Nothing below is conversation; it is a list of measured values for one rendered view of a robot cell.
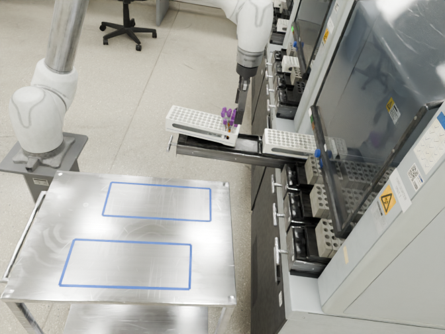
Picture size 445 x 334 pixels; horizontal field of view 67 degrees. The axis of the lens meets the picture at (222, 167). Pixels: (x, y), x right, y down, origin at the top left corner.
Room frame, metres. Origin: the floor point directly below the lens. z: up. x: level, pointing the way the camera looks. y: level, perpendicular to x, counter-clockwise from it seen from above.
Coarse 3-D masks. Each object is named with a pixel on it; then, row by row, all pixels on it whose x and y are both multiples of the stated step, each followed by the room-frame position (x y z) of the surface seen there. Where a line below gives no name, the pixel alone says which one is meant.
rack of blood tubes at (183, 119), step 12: (180, 108) 1.15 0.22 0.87; (168, 120) 1.06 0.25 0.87; (180, 120) 1.08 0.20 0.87; (192, 120) 1.09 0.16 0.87; (204, 120) 1.11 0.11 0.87; (216, 120) 1.11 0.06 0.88; (180, 132) 1.06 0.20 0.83; (192, 132) 1.05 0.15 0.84; (204, 132) 1.09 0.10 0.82; (216, 132) 1.05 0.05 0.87; (228, 144) 1.05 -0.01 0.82
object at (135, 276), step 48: (48, 192) 0.64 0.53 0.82; (96, 192) 0.68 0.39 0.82; (144, 192) 0.72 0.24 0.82; (192, 192) 0.76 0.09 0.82; (48, 240) 0.48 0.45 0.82; (96, 240) 0.51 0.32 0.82; (144, 240) 0.54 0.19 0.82; (192, 240) 0.57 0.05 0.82; (48, 288) 0.35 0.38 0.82; (96, 288) 0.37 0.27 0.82; (144, 288) 0.39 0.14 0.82; (192, 288) 0.42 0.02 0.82
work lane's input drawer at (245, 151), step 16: (176, 144) 1.00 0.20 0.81; (192, 144) 1.02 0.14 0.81; (208, 144) 1.04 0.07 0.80; (224, 144) 1.06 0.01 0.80; (240, 144) 1.08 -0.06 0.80; (256, 144) 1.10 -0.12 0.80; (224, 160) 1.01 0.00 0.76; (240, 160) 1.02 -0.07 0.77; (256, 160) 1.02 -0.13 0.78; (272, 160) 1.03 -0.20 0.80; (288, 160) 1.04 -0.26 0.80; (304, 160) 1.05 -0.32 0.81
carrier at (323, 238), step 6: (324, 222) 0.69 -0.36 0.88; (318, 228) 0.69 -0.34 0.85; (324, 228) 0.67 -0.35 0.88; (318, 234) 0.67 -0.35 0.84; (324, 234) 0.64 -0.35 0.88; (318, 240) 0.65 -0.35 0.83; (324, 240) 0.62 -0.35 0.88; (330, 240) 0.63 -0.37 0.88; (318, 246) 0.63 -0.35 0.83; (324, 246) 0.60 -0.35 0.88; (330, 246) 0.60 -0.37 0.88; (324, 252) 0.59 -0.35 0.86
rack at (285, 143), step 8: (264, 136) 1.10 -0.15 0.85; (272, 136) 1.10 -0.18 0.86; (280, 136) 1.11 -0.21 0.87; (288, 136) 1.12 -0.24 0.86; (296, 136) 1.13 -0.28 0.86; (304, 136) 1.15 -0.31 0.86; (312, 136) 1.15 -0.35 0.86; (264, 144) 1.05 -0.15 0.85; (272, 144) 1.05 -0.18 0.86; (280, 144) 1.06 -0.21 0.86; (288, 144) 1.07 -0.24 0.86; (296, 144) 1.07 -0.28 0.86; (304, 144) 1.09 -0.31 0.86; (312, 144) 1.09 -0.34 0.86; (264, 152) 1.04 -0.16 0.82; (272, 152) 1.05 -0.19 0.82; (280, 152) 1.05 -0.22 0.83; (288, 152) 1.08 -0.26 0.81; (296, 152) 1.09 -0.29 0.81; (304, 152) 1.10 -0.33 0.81; (312, 152) 1.06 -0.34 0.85
